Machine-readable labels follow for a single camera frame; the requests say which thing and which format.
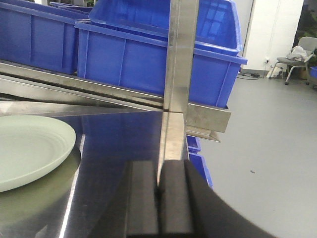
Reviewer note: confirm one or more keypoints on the blue bin lower shelf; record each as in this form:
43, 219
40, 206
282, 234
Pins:
199, 162

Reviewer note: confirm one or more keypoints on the blue plastic bin right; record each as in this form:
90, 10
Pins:
138, 62

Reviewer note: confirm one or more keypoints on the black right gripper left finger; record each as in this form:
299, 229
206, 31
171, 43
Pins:
132, 211

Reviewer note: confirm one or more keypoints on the grey office chair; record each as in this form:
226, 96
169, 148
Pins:
298, 58

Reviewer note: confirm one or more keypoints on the stainless steel shelf rack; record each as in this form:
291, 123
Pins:
179, 116

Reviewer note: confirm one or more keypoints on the pale green plate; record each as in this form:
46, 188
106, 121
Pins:
31, 147

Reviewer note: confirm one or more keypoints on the blue plastic bin left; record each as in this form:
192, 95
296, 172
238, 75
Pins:
39, 35

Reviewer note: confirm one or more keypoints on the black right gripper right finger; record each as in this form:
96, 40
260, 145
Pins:
189, 208

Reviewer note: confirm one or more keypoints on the nested blue bin top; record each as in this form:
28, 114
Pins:
218, 28

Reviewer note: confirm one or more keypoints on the blue bin far right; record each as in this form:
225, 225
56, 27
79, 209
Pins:
313, 76

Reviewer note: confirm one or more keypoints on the blue plastic bin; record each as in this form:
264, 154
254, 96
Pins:
39, 35
138, 62

